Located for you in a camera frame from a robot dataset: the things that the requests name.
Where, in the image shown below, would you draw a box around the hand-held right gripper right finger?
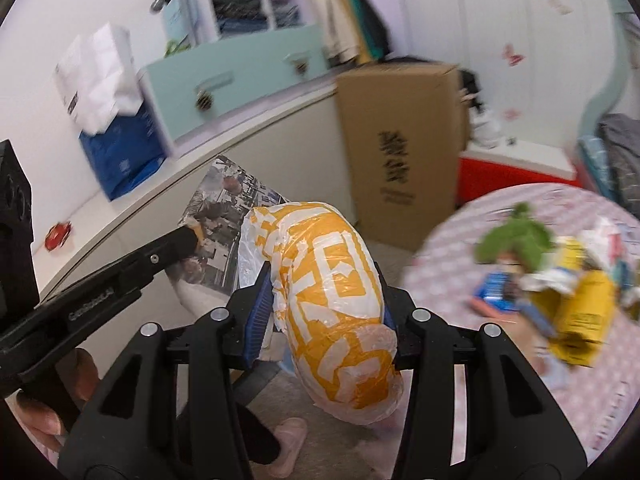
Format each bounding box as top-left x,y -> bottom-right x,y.
372,260 -> 591,480

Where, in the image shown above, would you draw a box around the yellow packet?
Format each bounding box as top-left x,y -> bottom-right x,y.
530,237 -> 618,366

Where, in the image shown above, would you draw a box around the blue packet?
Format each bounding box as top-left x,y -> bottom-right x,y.
472,272 -> 526,316

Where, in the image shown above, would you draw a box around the person's left hand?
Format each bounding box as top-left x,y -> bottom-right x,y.
15,347 -> 102,453

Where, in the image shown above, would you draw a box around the green leaves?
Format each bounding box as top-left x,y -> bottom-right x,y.
475,202 -> 556,273

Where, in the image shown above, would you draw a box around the grey blanket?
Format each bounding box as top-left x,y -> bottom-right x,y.
597,114 -> 640,206

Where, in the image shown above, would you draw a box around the small red object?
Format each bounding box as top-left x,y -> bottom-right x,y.
44,221 -> 73,250

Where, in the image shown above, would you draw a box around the mint green bed headboard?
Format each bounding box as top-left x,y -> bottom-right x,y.
582,10 -> 640,132

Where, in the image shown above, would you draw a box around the red and white bench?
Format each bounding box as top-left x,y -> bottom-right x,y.
457,137 -> 583,206

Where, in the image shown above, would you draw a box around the blue patterned bedsheet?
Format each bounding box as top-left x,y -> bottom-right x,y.
577,135 -> 617,202

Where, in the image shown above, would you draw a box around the white crumpled wrapper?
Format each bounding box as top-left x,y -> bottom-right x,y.
520,265 -> 583,295

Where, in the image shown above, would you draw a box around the white curved cabinet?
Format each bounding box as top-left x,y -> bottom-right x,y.
30,77 -> 361,321

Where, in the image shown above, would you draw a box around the printed magazine page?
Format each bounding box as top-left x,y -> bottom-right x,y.
172,155 -> 291,306

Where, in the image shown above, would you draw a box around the brown cardboard box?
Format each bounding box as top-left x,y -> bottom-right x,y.
334,61 -> 471,252

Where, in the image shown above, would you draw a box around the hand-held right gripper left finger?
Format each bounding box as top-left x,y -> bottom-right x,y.
57,266 -> 282,480

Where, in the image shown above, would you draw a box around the white cubby shelf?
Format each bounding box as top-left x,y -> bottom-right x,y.
177,0 -> 311,46

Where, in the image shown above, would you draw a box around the dark object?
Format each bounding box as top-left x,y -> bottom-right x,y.
457,67 -> 485,111

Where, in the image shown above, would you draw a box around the white object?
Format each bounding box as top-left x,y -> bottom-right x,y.
472,112 -> 502,147

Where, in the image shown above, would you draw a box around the mint green drawer cabinet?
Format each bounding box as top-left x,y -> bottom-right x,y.
137,24 -> 331,156

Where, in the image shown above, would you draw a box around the white paper bag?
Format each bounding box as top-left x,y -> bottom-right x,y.
54,22 -> 143,133

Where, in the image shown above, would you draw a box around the round table pink tablecloth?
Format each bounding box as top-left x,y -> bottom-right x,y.
400,182 -> 640,466

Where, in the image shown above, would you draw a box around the white plastic wrapper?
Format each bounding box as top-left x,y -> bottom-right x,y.
580,216 -> 628,281

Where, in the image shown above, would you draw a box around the orange and white plastic bag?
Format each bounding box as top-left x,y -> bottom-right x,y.
235,201 -> 405,426

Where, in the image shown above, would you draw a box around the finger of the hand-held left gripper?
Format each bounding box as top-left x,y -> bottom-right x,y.
38,226 -> 203,352

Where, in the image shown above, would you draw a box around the hanging beige garment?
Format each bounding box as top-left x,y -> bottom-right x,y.
300,0 -> 361,63

